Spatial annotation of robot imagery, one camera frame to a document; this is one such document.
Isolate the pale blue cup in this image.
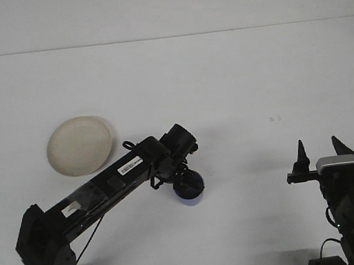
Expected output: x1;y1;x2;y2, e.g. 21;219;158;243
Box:
171;171;209;209

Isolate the pale cream round plate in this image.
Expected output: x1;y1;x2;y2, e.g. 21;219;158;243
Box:
42;112;120;181

